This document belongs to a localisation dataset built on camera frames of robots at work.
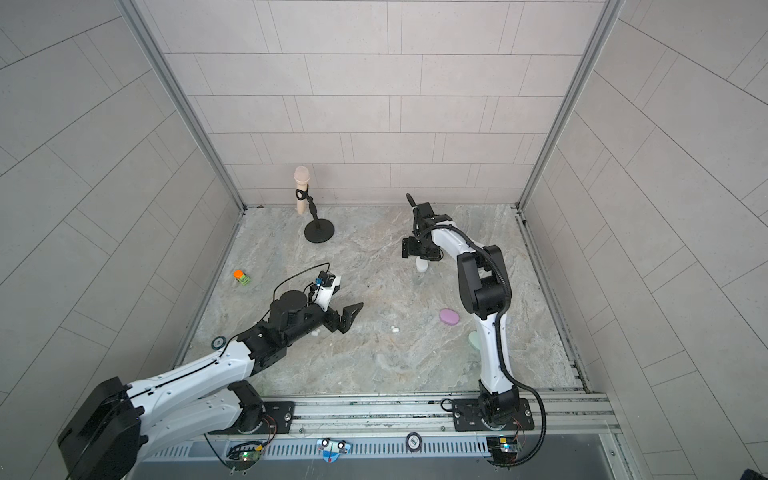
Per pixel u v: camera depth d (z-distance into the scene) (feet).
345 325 2.26
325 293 2.19
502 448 2.23
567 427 2.28
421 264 3.16
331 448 2.16
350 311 2.29
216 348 2.66
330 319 2.23
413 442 2.23
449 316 2.85
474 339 2.75
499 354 1.96
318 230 3.49
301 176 2.92
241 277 3.07
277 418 2.30
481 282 1.87
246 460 2.14
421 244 2.85
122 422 1.28
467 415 2.33
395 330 2.78
